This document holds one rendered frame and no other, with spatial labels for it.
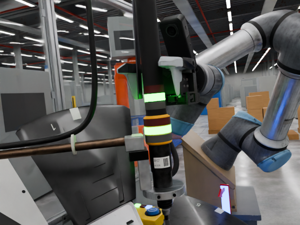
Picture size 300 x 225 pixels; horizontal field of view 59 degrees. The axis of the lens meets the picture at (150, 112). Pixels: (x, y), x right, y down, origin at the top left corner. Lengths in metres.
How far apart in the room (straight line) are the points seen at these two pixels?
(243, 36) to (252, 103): 7.06
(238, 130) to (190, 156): 0.21
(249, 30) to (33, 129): 0.64
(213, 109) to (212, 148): 8.54
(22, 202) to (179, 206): 0.36
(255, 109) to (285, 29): 7.10
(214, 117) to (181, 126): 8.98
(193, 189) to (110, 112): 0.62
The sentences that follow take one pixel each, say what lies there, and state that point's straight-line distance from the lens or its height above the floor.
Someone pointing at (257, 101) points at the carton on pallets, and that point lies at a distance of 7.90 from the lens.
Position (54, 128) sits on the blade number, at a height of 1.41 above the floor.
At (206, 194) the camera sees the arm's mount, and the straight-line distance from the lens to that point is 1.09.
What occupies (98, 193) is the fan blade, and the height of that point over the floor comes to 1.30.
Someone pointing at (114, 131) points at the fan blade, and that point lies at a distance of 0.53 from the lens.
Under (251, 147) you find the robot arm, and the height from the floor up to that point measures 1.24.
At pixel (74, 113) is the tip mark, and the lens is 0.56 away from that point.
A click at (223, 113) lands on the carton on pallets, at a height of 0.67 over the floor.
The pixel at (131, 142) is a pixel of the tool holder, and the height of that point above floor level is 1.38.
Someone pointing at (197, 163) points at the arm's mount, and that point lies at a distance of 1.06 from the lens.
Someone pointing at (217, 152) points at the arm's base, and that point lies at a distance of 1.10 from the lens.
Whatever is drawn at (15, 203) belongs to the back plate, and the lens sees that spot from 0.68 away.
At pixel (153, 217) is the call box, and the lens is 0.92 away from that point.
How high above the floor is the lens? 1.45
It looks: 3 degrees down
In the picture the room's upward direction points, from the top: 6 degrees counter-clockwise
